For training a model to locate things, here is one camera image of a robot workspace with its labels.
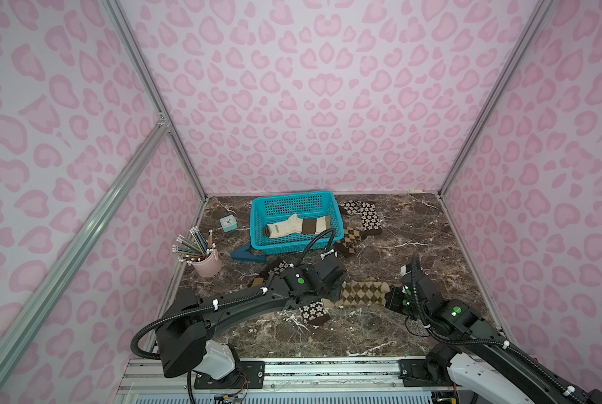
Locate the daisy sock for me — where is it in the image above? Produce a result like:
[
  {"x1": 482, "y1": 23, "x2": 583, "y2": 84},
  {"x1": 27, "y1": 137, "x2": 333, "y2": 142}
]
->
[
  {"x1": 340, "y1": 200, "x2": 383, "y2": 238},
  {"x1": 269, "y1": 259, "x2": 330, "y2": 327}
]

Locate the tan argyle sock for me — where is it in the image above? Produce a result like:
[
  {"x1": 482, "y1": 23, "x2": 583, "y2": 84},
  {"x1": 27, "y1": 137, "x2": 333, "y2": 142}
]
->
[{"x1": 321, "y1": 280, "x2": 391, "y2": 308}]

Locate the dark brown argyle sock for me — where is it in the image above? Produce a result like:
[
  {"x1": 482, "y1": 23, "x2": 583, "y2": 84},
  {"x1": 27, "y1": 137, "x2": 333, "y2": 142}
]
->
[
  {"x1": 334, "y1": 227, "x2": 366, "y2": 258},
  {"x1": 249, "y1": 274, "x2": 269, "y2": 287}
]

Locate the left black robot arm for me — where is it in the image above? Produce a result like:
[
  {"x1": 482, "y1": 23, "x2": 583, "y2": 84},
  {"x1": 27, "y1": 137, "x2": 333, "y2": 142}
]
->
[{"x1": 130, "y1": 228, "x2": 347, "y2": 388}]

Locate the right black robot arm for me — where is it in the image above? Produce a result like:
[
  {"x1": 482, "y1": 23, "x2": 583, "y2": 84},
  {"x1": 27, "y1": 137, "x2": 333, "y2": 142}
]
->
[{"x1": 386, "y1": 254, "x2": 602, "y2": 403}]

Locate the small teal clock cube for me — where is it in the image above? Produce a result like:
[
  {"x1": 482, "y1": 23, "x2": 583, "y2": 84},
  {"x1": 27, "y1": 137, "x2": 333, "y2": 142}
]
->
[{"x1": 219, "y1": 215, "x2": 239, "y2": 233}]

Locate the bundle of pencils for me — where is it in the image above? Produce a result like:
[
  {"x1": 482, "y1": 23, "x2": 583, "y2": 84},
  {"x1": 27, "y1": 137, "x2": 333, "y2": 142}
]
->
[{"x1": 171, "y1": 227, "x2": 217, "y2": 265}]

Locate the aluminium front rail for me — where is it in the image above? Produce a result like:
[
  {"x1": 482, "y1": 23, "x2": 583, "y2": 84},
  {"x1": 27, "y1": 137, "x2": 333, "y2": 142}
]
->
[{"x1": 113, "y1": 354, "x2": 559, "y2": 404}]

